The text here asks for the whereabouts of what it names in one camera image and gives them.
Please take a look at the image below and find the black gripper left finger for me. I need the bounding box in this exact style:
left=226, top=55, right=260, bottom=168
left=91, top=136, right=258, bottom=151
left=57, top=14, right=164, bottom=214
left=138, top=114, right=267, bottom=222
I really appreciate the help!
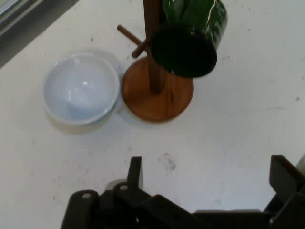
left=61, top=156, right=196, bottom=229

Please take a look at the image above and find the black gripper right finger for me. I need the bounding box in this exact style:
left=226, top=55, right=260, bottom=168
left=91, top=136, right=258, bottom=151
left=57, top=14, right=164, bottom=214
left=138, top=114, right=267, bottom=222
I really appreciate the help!
left=264, top=154, right=305, bottom=229

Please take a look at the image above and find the wooden mug tree stand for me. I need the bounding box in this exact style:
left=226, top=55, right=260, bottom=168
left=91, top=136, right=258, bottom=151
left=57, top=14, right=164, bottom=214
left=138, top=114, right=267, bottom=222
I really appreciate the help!
left=116, top=0, right=194, bottom=123

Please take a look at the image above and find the dark green ceramic mug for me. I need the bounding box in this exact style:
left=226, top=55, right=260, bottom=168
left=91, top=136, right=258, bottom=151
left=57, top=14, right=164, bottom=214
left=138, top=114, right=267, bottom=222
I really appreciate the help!
left=149, top=0, right=229, bottom=78

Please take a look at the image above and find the light blue ceramic bowl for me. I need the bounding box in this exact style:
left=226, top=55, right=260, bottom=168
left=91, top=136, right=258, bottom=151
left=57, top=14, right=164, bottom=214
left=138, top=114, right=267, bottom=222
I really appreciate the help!
left=43, top=52, right=120, bottom=126

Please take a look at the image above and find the grey metal window frame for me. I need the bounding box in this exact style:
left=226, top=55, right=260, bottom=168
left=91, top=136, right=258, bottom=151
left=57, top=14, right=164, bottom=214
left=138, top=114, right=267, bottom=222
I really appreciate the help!
left=0, top=0, right=80, bottom=69

